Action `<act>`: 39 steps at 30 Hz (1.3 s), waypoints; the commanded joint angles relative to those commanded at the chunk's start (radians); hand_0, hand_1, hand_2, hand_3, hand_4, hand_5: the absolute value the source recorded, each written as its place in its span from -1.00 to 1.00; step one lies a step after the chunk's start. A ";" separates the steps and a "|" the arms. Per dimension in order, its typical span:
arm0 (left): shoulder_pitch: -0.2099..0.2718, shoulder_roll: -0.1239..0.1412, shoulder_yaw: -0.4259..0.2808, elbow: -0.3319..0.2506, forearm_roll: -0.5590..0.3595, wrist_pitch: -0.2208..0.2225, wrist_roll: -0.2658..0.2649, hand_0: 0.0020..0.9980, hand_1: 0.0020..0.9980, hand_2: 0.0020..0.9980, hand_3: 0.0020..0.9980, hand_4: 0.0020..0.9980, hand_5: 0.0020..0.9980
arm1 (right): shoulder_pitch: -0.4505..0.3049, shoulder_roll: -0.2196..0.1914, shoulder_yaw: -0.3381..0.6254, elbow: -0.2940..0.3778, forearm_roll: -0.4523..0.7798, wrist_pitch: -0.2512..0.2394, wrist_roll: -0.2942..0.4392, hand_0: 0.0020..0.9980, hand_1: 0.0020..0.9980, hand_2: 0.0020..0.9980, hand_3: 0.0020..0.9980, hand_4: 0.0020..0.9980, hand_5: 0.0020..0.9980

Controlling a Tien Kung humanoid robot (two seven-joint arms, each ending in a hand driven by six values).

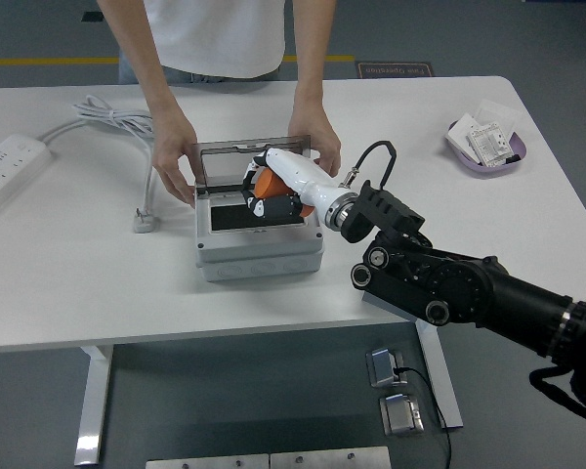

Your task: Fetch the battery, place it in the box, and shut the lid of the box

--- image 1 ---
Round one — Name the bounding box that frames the grey metal floor plate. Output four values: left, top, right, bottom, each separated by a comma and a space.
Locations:
269, 446, 392, 469
145, 453, 271, 469

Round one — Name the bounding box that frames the person's right hand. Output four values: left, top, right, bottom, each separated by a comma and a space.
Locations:
150, 109, 200, 210

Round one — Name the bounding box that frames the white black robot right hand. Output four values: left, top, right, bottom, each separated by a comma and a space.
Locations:
240, 148, 358, 231

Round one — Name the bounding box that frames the purple shallow tray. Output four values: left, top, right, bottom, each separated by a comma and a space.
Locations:
442, 119, 529, 178

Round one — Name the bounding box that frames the person's left hand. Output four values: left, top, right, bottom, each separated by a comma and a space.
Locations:
286, 100, 343, 176

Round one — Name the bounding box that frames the silver floor socket box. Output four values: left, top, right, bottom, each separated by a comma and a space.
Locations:
365, 346, 406, 390
379, 393, 426, 437

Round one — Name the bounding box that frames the white table leg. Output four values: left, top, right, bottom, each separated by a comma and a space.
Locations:
416, 320, 465, 431
72, 344, 116, 466

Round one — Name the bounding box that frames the white plate with grey edge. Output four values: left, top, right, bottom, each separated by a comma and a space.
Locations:
444, 113, 482, 165

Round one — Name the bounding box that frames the grey cube holder round hole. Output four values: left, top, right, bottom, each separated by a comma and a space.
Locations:
360, 287, 419, 323

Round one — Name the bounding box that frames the orange cylindrical battery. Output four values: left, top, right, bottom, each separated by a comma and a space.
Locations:
251, 168, 317, 219

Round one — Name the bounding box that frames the plain white square plate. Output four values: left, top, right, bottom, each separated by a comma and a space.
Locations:
472, 100, 523, 138

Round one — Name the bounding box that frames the white power strip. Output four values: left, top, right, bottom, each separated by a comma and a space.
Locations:
0, 135, 55, 229

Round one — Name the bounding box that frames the dark floor sign with lettering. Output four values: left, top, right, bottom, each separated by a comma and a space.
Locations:
355, 61, 436, 79

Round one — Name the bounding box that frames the person's torso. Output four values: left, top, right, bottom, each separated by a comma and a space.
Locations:
119, 0, 287, 84

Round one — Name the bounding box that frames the white power cord with plug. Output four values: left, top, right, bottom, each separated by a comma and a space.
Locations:
38, 95, 161, 235

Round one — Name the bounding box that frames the white socket panel with print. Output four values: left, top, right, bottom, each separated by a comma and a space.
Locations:
466, 122, 517, 168

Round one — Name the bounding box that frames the grey box cover frame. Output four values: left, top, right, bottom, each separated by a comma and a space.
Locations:
193, 188, 326, 265

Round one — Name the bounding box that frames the smoky transparent hinged box lid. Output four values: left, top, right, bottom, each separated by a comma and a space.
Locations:
189, 134, 314, 194

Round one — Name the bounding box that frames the grey electrical box base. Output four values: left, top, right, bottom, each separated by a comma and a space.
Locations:
197, 241, 326, 283

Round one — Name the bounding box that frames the black floor cable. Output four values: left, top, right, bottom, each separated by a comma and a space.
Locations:
393, 365, 453, 469

